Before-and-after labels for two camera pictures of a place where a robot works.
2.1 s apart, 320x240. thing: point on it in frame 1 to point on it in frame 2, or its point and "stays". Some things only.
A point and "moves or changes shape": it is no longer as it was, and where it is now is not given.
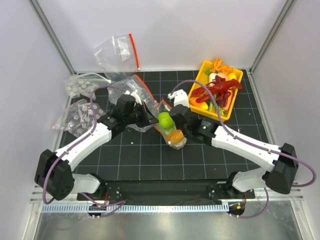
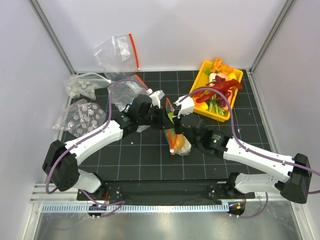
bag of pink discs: (78, 119) stays
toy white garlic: (212, 78) stays
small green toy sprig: (207, 71) stays
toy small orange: (176, 136) to (179, 142)
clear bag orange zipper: (160, 110) moves or changes shape
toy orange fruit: (202, 105) stays
